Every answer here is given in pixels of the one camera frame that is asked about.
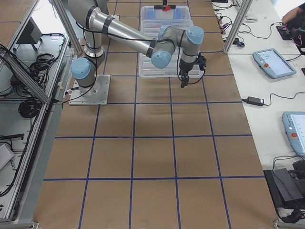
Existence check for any clear plastic box lid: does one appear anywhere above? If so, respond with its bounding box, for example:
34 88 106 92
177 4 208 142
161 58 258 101
139 20 204 79

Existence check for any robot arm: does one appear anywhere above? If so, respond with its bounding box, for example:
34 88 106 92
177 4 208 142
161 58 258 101
68 0 206 88

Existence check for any person forearm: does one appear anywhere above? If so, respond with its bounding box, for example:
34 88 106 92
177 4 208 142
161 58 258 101
282 4 305 24

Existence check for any clear plastic storage box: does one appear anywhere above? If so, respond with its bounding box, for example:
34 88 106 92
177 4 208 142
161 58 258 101
139 5 205 80

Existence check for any black power brick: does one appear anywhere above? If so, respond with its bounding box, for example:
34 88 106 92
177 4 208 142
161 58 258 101
246 96 264 106

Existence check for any teach pendant upper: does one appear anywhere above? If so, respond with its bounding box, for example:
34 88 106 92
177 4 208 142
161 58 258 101
253 48 296 79

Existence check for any teach pendant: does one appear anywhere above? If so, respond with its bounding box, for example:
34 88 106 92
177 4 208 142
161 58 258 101
282 112 305 156
253 48 296 79

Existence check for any teach pendant lower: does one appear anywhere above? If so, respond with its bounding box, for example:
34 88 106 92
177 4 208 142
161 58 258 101
282 112 305 156

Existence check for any black laptop stack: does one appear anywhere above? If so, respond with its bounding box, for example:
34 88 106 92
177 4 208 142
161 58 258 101
264 168 305 209

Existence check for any black box latch handle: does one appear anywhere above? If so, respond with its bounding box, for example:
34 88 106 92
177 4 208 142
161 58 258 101
153 5 176 11

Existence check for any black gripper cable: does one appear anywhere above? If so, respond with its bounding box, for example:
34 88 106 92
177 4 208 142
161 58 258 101
176 42 207 85

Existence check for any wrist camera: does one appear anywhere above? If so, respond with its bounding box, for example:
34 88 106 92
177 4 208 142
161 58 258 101
196 53 206 71

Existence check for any aluminium frame post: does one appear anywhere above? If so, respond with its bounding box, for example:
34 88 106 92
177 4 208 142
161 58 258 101
224 0 252 54

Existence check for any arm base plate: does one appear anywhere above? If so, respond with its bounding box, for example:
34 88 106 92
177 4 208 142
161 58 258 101
69 75 111 105

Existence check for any black cables bundle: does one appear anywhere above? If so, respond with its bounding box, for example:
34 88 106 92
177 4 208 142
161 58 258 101
9 53 62 89

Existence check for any aluminium frame rail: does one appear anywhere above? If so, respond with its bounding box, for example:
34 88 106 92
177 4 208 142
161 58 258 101
0 44 50 104

